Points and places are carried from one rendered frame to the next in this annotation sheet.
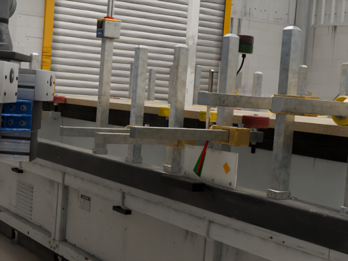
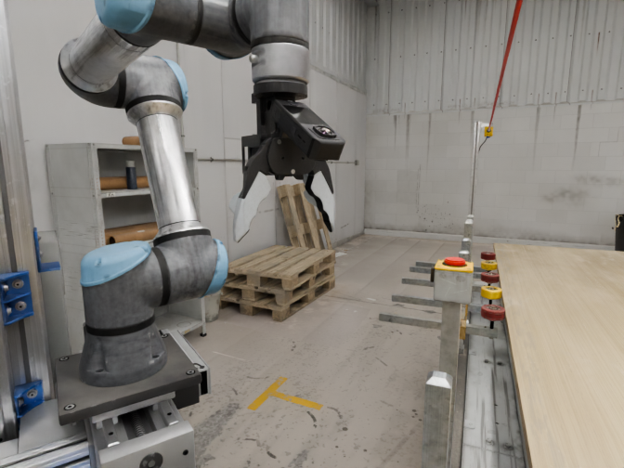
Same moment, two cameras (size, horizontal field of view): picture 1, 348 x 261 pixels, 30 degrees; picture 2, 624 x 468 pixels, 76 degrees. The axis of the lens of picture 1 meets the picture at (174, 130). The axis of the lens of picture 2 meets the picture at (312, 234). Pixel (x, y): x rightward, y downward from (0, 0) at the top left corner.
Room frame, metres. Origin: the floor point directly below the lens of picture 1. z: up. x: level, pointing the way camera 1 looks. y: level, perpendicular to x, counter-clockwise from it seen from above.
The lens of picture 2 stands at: (1.86, -0.21, 1.41)
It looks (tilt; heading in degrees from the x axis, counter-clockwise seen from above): 10 degrees down; 57
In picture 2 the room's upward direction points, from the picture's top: straight up
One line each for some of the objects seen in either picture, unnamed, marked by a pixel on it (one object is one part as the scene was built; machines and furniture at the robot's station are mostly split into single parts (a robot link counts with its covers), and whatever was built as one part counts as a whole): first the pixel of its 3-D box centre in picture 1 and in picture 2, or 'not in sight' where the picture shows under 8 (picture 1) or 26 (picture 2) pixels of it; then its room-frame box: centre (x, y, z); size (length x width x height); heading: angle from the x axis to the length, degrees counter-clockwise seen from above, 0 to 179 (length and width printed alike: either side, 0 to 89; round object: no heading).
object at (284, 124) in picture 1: (285, 119); not in sight; (1.69, -0.29, 0.91); 0.04 x 0.04 x 0.48; 34
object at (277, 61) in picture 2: not in sight; (279, 70); (2.12, 0.27, 1.54); 0.08 x 0.08 x 0.05
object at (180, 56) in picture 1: (176, 118); not in sight; (2.10, 0.00, 0.87); 0.04 x 0.04 x 0.48; 34
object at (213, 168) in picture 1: (207, 165); not in sight; (1.90, -0.11, 0.75); 0.26 x 0.01 x 0.10; 34
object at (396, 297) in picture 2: not in sight; (441, 304); (3.26, 0.88, 0.81); 0.44 x 0.03 x 0.04; 124
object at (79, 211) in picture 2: not in sight; (137, 253); (2.35, 2.89, 0.78); 0.90 x 0.45 x 1.55; 31
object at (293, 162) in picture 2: not in sight; (278, 134); (2.12, 0.28, 1.46); 0.09 x 0.08 x 0.12; 91
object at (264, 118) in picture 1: (254, 133); not in sight; (1.91, -0.24, 0.85); 0.08 x 0.08 x 0.11
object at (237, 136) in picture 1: (229, 135); not in sight; (1.88, -0.16, 0.85); 0.14 x 0.06 x 0.05; 34
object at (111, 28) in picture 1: (108, 29); (453, 282); (2.52, 0.28, 1.18); 0.07 x 0.07 x 0.08; 34
